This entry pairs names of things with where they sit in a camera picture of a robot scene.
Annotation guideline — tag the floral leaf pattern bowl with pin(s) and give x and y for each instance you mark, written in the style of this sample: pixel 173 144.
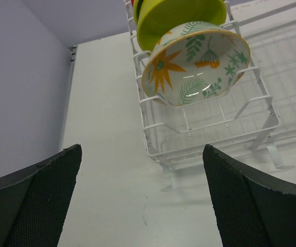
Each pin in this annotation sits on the floral leaf pattern bowl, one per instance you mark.
pixel 193 62

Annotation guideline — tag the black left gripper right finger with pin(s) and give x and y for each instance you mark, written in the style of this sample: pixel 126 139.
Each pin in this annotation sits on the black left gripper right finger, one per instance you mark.
pixel 252 208

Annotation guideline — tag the rear lime green bowl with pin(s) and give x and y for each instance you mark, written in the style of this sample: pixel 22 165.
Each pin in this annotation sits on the rear lime green bowl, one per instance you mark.
pixel 139 9

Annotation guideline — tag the white wire dish rack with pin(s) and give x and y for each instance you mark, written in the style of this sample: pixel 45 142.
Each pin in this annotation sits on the white wire dish rack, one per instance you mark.
pixel 256 114

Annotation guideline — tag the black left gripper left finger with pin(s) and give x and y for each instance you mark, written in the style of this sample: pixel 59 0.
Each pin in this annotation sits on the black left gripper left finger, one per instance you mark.
pixel 34 200

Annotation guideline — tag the front lime green bowl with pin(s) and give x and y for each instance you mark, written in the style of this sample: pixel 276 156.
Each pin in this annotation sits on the front lime green bowl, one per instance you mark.
pixel 162 16

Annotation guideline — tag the lime green bowl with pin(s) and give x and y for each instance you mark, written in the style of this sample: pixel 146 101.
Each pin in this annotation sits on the lime green bowl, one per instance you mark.
pixel 139 9
pixel 162 16

